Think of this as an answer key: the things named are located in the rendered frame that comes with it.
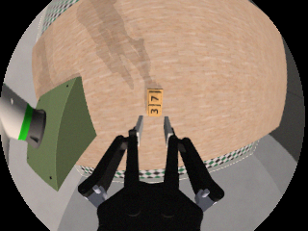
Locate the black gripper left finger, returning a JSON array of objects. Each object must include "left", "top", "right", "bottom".
[{"left": 78, "top": 115, "right": 143, "bottom": 217}]

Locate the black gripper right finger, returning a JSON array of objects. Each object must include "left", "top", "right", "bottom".
[{"left": 160, "top": 116, "right": 224, "bottom": 218}]

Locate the orange cube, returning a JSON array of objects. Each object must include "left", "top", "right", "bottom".
[
  {"left": 148, "top": 104, "right": 161, "bottom": 116},
  {"left": 148, "top": 90, "right": 161, "bottom": 105}
]

